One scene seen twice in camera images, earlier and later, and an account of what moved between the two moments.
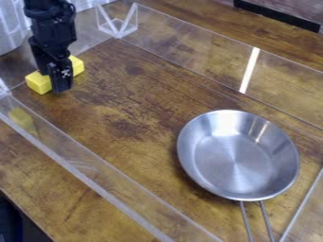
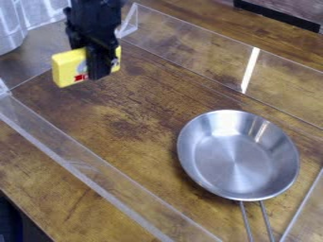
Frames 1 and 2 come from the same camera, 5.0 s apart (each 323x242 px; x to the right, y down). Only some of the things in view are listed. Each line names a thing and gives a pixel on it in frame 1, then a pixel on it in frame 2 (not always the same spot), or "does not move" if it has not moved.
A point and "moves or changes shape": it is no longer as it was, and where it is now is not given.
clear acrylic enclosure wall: [261, 75] does not move
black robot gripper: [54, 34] -> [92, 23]
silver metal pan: [239, 156] does not move
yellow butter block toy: [39, 82] moves or changes shape
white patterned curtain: [15, 25] does not move
